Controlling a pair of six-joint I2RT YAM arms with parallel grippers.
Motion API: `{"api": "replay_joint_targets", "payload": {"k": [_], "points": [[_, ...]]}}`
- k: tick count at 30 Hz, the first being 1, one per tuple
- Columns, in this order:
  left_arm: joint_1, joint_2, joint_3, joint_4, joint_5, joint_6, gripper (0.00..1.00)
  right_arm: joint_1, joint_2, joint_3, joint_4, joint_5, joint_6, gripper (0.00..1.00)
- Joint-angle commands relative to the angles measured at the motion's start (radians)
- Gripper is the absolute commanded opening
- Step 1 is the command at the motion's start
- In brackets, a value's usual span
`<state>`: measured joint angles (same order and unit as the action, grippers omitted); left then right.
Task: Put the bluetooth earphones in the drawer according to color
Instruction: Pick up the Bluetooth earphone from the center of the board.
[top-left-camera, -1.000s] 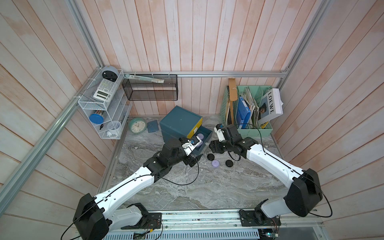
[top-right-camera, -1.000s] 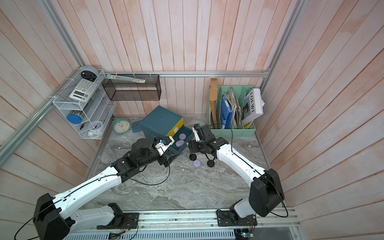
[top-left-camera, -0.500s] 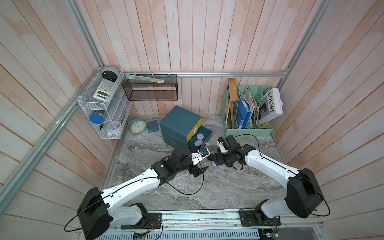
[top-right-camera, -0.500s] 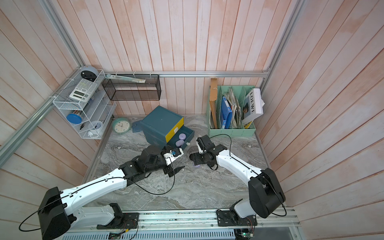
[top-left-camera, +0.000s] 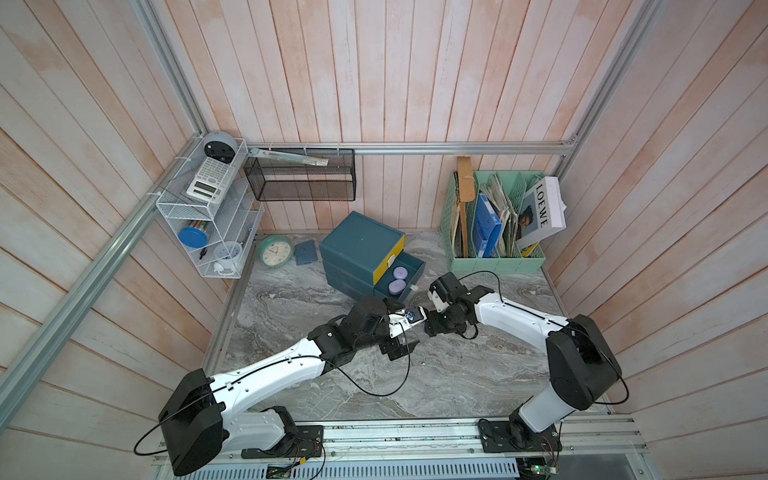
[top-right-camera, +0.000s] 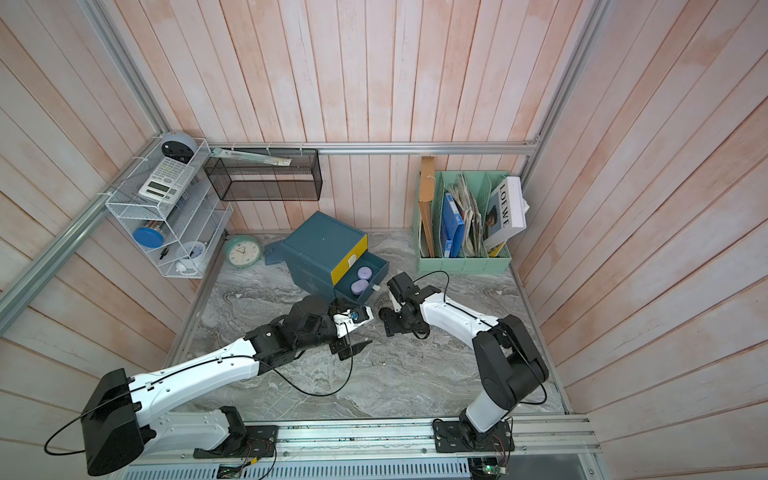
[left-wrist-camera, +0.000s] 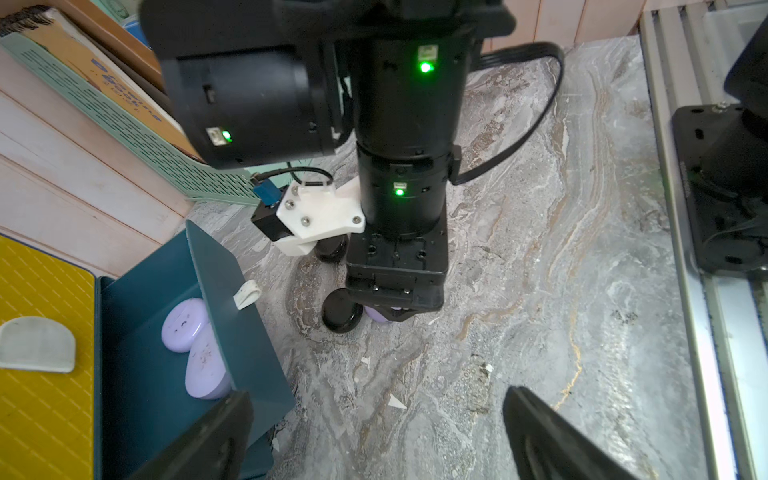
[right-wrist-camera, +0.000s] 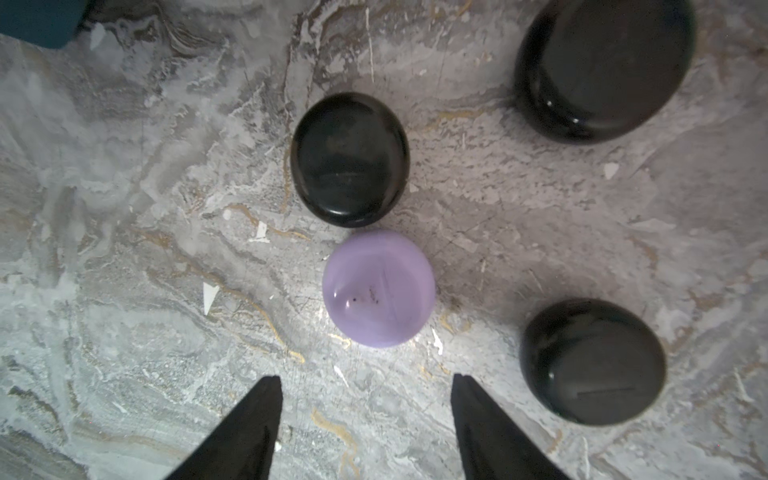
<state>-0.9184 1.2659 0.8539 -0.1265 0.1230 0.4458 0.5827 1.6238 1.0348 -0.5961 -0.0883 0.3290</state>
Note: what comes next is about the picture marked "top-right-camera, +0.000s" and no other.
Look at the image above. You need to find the blue round lid jar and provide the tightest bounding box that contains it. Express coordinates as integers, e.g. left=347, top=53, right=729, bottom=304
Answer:
left=132, top=220, right=165, bottom=249

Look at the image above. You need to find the white calculator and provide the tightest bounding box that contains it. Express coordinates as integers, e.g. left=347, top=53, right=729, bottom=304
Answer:
left=138, top=157, right=194, bottom=204

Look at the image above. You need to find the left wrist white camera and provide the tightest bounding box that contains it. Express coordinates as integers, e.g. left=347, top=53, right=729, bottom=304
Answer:
left=332, top=306, right=374, bottom=339

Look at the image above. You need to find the black mesh basket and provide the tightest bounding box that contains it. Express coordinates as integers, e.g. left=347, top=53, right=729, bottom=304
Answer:
left=204, top=147, right=323, bottom=202

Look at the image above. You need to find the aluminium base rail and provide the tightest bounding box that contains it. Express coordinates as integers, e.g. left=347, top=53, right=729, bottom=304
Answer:
left=113, top=414, right=611, bottom=479

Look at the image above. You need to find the yellow top drawer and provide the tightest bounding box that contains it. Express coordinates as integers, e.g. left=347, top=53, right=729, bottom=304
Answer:
left=330, top=234, right=368, bottom=285

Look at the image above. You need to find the teal drawer cabinet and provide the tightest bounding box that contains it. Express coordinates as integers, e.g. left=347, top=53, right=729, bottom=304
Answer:
left=283, top=211, right=366, bottom=300

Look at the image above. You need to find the grey round speaker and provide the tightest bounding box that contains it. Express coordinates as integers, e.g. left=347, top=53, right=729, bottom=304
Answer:
left=161, top=132, right=198, bottom=164

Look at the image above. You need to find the purple earphone case top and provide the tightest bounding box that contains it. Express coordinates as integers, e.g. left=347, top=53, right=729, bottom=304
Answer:
left=357, top=266, right=373, bottom=281

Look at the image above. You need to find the green round alarm clock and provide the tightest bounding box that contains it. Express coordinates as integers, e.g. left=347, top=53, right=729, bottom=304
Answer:
left=225, top=235, right=263, bottom=268

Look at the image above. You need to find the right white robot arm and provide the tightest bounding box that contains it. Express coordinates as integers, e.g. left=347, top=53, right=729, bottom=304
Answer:
left=379, top=273, right=549, bottom=454

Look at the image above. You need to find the purple earphone case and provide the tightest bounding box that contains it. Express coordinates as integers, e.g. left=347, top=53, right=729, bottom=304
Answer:
left=350, top=279, right=369, bottom=296
left=357, top=266, right=373, bottom=281

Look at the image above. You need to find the white wire shelf rack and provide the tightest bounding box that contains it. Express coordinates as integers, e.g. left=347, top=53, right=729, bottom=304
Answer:
left=106, top=135, right=232, bottom=279

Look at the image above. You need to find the white Loewe book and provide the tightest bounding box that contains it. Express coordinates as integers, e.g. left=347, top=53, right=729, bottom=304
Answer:
left=483, top=176, right=529, bottom=253

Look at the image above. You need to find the teal drawer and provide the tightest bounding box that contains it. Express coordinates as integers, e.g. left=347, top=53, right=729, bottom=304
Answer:
left=334, top=251, right=389, bottom=305

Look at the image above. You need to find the blue folder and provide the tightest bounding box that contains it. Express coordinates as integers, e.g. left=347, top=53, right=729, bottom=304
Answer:
left=440, top=192, right=465, bottom=258

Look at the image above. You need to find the white ruler strip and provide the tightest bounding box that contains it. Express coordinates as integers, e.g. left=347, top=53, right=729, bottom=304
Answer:
left=210, top=148, right=292, bottom=167

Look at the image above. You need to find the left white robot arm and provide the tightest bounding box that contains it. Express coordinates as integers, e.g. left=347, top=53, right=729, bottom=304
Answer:
left=75, top=295, right=374, bottom=476

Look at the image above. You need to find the small blue notebook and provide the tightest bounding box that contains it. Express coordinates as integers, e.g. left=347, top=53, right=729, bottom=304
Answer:
left=263, top=240, right=285, bottom=266

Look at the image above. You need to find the green file organizer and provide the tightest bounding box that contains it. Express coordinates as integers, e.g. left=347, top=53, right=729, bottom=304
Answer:
left=412, top=170, right=511, bottom=274

